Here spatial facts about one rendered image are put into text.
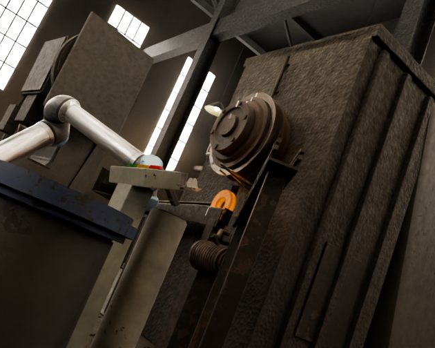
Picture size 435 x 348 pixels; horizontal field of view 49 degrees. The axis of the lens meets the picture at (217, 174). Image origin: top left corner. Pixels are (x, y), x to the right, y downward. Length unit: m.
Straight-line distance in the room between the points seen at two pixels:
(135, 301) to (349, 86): 1.39
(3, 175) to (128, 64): 4.26
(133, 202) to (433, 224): 1.85
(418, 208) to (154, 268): 1.62
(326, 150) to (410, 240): 0.74
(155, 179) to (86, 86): 3.59
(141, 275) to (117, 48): 3.78
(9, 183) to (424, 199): 2.22
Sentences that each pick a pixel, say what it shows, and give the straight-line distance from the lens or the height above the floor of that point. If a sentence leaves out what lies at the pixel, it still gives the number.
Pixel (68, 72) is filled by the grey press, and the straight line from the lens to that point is 4.73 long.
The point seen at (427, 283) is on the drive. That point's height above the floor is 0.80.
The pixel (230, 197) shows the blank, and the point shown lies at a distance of 2.27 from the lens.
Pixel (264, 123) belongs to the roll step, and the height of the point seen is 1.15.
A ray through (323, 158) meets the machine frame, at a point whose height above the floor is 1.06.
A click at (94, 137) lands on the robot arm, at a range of 2.04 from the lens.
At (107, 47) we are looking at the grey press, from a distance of 4.94.
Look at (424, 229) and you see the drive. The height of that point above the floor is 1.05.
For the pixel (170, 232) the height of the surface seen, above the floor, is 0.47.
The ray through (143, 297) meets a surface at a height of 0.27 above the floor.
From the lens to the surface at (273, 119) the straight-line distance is 2.27.
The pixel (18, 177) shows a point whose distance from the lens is 0.82.
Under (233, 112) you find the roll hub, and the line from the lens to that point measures 2.42.
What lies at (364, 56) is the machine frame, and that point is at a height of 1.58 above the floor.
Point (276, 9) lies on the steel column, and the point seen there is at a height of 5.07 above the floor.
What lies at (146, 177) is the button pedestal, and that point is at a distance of 1.25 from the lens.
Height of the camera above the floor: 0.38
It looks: 12 degrees up
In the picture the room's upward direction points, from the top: 23 degrees clockwise
